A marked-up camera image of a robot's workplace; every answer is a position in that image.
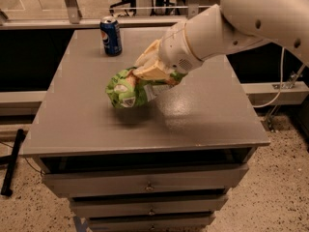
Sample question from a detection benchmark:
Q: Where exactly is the green rice chip bag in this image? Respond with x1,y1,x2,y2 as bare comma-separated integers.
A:
105,67,184,108

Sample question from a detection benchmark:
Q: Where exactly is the blue pepsi can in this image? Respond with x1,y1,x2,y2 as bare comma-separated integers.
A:
99,16,123,56

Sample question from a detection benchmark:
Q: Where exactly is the grey drawer cabinet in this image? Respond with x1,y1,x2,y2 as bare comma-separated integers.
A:
21,27,268,232

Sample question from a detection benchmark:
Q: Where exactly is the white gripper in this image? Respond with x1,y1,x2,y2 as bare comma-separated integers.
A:
133,22,203,80

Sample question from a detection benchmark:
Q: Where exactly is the black bar on floor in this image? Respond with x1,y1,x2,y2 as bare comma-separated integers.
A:
0,129,26,197

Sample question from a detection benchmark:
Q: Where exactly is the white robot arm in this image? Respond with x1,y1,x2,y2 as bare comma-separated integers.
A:
133,0,309,80

